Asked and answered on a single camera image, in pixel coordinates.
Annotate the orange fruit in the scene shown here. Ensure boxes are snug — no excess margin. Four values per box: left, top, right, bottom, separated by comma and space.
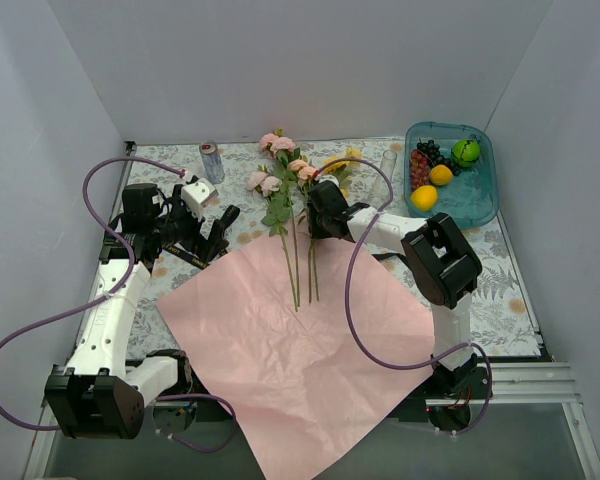
429, 164, 454, 187

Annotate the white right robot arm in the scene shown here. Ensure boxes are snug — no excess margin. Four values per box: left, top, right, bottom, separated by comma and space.
308, 179, 493, 401

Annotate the pink and purple wrapping paper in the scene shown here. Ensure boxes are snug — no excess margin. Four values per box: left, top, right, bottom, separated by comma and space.
157, 235, 434, 479

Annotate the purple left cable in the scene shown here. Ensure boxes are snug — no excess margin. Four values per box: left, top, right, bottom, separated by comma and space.
0, 155, 237, 454

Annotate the red grape bunch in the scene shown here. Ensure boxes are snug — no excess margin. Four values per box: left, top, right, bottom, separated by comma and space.
409, 149, 431, 190

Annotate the silver drink can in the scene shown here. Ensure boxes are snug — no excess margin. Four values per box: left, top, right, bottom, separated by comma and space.
199, 141, 225, 184

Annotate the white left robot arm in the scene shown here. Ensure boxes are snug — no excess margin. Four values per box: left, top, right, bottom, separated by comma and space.
45, 179, 240, 439

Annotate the floral tablecloth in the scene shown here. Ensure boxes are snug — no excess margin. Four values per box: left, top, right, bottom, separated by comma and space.
119, 137, 543, 361

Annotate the yellow flower stem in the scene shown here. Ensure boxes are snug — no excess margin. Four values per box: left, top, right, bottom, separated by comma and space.
323, 147, 362, 198

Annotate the teal plastic tray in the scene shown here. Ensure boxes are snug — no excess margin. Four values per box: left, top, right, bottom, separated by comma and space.
404, 122, 499, 229

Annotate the pale pink flower stem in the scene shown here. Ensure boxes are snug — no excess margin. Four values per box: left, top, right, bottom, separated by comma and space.
260, 129, 301, 304

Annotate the orange-pink flower stem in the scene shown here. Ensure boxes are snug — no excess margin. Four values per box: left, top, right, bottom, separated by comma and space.
288, 155, 319, 304

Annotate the green ball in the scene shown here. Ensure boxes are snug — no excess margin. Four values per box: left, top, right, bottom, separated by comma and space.
451, 139, 481, 168

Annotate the light pink flower stem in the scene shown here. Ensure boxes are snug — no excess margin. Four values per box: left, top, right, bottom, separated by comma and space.
247, 166, 300, 311

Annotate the black ribbon gold lettering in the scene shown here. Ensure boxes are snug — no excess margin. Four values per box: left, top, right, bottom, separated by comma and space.
162, 244, 211, 270

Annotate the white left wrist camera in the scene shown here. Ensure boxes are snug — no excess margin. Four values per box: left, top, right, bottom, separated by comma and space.
181, 178, 218, 221

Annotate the clear glass vase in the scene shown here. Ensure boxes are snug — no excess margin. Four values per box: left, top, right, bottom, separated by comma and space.
370, 150, 397, 205

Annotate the black grape bunch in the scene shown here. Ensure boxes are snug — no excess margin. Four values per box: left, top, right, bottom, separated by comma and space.
416, 140, 461, 176

